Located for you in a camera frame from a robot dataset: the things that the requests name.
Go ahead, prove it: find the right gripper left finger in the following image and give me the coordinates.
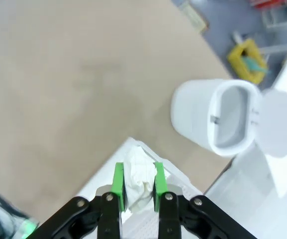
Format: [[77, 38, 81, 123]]
[[32, 162, 126, 239]]

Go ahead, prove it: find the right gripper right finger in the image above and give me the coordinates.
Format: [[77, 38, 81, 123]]
[[153, 161, 257, 239]]

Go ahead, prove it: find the white paper ball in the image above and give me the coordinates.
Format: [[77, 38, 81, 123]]
[[123, 145, 170, 214]]

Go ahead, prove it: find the white perforated plastic basket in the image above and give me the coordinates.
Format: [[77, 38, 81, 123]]
[[76, 136, 203, 239]]

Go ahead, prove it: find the white lidded trash can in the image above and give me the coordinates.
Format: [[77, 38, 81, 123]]
[[170, 78, 287, 158]]

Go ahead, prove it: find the yellow recycling bin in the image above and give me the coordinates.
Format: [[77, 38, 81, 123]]
[[227, 39, 268, 84]]

